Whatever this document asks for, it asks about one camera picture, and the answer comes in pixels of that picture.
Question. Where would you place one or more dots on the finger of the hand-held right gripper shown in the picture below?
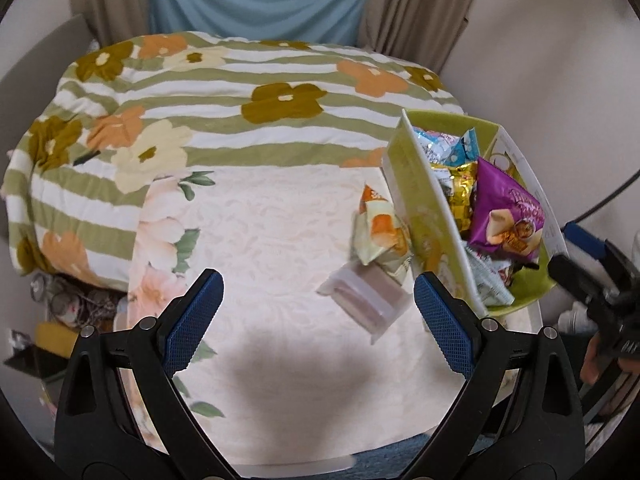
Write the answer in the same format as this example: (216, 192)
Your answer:
(585, 237)
(575, 280)

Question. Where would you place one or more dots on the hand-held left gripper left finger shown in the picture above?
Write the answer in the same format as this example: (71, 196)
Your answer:
(195, 320)

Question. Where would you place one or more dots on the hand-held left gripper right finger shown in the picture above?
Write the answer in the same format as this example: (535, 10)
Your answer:
(445, 325)

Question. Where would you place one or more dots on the clear plastic packet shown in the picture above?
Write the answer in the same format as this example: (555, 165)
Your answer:
(367, 302)

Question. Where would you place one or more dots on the crinkled clear orange snack packet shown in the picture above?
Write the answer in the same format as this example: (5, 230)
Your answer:
(387, 247)

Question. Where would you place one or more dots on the purple snack packet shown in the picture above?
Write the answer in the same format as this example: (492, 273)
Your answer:
(495, 195)

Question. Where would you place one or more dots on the gold foil snack packet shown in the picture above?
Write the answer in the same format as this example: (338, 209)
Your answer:
(460, 182)

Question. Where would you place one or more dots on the yellow-green cardboard box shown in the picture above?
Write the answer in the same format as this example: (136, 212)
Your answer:
(415, 185)

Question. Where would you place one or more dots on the blue white snack packet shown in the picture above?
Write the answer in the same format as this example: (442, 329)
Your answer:
(465, 149)
(431, 142)

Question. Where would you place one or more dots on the person's right hand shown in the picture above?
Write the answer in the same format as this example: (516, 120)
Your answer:
(592, 365)

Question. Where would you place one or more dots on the cream floral bed sheet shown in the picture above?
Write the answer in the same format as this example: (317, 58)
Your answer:
(275, 240)

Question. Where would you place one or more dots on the clutter of glass jars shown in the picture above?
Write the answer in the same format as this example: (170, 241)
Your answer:
(75, 300)

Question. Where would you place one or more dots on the yellow stool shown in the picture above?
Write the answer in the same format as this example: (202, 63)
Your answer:
(50, 337)

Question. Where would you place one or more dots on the black flat panel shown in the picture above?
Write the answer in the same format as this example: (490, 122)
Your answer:
(20, 357)

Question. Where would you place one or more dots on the green striped floral quilt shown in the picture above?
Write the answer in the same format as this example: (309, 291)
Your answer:
(200, 100)

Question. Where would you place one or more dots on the beige curtain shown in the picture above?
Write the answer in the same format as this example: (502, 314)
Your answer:
(420, 10)
(115, 0)

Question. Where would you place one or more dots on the light blue curtain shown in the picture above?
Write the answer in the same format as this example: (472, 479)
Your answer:
(260, 0)

